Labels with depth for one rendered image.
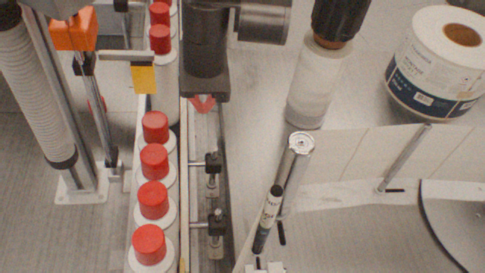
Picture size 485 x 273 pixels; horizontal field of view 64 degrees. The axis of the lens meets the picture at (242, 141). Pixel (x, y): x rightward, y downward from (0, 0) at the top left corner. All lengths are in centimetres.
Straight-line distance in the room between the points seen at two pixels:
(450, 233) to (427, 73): 31
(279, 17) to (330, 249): 38
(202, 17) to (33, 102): 19
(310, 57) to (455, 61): 29
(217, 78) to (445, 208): 47
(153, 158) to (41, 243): 32
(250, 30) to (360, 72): 53
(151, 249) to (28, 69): 20
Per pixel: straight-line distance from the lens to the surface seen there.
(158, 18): 67
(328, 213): 69
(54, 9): 31
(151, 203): 43
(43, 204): 76
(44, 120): 42
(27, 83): 39
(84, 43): 47
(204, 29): 46
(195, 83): 51
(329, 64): 67
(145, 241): 41
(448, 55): 84
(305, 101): 73
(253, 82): 85
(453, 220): 77
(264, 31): 46
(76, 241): 72
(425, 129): 61
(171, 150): 52
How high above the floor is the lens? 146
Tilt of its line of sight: 52 degrees down
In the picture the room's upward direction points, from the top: 10 degrees clockwise
